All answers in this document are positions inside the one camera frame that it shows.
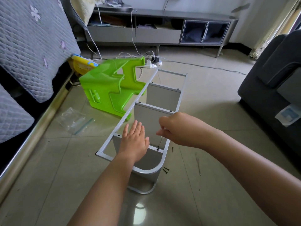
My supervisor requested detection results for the person's left forearm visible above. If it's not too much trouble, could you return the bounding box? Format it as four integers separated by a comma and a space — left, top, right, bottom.
68, 155, 135, 226

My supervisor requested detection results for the grey textured furniture cover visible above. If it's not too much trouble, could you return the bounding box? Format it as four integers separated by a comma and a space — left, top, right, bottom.
0, 0, 82, 144

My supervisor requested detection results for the long white power strip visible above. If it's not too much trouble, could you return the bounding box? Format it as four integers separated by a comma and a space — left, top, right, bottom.
142, 61, 158, 70

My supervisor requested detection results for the pile of pale cloth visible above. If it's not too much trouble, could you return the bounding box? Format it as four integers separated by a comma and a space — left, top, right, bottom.
71, 0, 102, 24

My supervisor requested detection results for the person's left hand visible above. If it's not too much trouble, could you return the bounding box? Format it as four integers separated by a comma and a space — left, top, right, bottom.
118, 120, 150, 163

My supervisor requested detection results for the white power strip with plugs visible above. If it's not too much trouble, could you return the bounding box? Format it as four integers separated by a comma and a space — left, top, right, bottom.
150, 55, 164, 66

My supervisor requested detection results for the clear plastic screw bag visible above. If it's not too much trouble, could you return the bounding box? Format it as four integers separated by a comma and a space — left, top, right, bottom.
56, 107, 95, 136

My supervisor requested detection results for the person's right forearm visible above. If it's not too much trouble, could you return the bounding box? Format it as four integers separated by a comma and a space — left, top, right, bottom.
204, 132, 301, 226

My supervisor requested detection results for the tangle of white cables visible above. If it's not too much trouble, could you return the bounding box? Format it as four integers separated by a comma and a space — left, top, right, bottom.
85, 7, 163, 69

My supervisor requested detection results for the pile of black screws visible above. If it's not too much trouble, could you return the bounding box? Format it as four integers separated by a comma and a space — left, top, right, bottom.
162, 147, 176, 175

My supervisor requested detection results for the white metal frame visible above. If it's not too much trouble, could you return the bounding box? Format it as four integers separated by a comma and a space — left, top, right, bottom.
95, 67, 188, 175
127, 167, 170, 195

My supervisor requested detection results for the person's right hand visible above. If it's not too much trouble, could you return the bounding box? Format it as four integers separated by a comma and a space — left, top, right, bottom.
156, 112, 217, 150

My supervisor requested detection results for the long dark cable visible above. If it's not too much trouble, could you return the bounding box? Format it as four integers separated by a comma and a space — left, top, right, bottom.
162, 59, 247, 76

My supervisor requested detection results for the patterned beige curtain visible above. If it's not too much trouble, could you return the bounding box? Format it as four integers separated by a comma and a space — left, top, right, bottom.
249, 0, 301, 59

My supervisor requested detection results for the grey sofa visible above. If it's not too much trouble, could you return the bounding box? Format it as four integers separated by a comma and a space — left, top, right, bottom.
237, 30, 301, 170

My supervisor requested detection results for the grey marble TV cabinet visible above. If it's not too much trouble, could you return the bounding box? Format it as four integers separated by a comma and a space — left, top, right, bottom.
85, 7, 240, 58

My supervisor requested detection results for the green plastic stool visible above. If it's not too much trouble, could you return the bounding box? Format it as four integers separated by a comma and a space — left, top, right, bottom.
79, 56, 147, 118

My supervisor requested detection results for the yellow plastic basket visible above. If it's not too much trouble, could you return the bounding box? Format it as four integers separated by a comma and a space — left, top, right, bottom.
70, 54, 99, 76

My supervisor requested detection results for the chrome metal base rail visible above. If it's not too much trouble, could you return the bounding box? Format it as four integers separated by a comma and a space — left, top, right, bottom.
0, 75, 76, 203

